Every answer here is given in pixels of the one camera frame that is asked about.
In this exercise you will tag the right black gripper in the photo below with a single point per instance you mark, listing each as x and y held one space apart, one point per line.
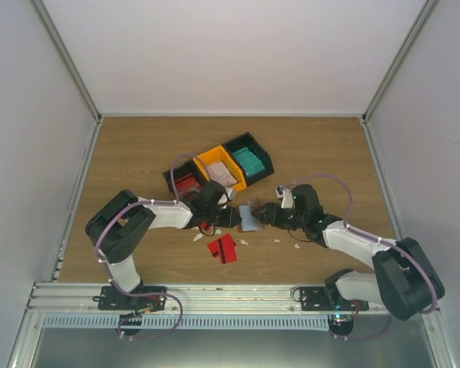
274 220

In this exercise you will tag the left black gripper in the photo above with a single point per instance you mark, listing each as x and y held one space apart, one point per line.
230 221

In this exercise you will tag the brown leather card holder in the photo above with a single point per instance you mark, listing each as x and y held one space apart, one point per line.
248 222

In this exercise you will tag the red black-striped card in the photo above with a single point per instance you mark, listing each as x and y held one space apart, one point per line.
217 250
227 249

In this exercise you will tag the black card bin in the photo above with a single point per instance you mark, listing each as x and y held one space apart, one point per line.
247 140
188 167

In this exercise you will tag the yellow card bin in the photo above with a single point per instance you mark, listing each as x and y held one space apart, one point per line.
219 153

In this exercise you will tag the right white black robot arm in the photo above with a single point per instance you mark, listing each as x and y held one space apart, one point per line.
402 278

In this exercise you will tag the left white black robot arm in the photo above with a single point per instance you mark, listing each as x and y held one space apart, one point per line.
118 228

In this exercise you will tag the white pink card stack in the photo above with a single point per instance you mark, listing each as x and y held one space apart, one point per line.
221 174

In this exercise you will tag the red white card stack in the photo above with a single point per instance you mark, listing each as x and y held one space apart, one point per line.
186 184

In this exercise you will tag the teal card stack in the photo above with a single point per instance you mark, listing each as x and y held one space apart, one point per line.
249 162

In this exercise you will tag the white debris pile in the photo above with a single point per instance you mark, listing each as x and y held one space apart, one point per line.
201 233

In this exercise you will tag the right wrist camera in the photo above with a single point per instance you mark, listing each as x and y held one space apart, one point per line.
286 197

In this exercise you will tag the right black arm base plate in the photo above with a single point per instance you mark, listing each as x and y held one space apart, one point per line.
319 298

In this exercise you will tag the grey slotted cable duct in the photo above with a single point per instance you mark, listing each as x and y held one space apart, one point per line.
191 321

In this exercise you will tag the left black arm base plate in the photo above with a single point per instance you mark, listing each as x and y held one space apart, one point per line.
111 299

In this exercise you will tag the aluminium mounting rail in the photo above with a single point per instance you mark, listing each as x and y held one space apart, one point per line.
272 299

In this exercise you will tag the left aluminium frame post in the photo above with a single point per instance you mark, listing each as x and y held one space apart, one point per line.
52 31

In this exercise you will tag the aluminium frame post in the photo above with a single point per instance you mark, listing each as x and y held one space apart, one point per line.
52 31
415 30

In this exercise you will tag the right aluminium frame post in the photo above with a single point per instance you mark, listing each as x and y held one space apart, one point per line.
415 30

